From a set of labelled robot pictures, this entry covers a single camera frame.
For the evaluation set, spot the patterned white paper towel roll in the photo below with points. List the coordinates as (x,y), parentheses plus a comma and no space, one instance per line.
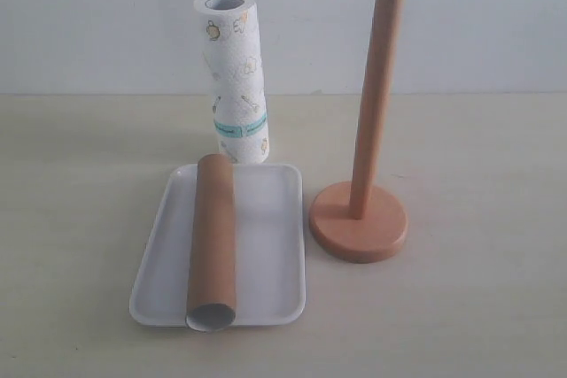
(229,36)

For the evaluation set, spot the wooden paper towel holder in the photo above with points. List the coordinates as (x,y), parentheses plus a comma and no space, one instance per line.
(356,220)

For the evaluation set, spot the white rectangular tray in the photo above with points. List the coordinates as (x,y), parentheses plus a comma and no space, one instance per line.
(270,249)

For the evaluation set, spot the brown cardboard tube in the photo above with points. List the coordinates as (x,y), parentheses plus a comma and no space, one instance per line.
(212,298)

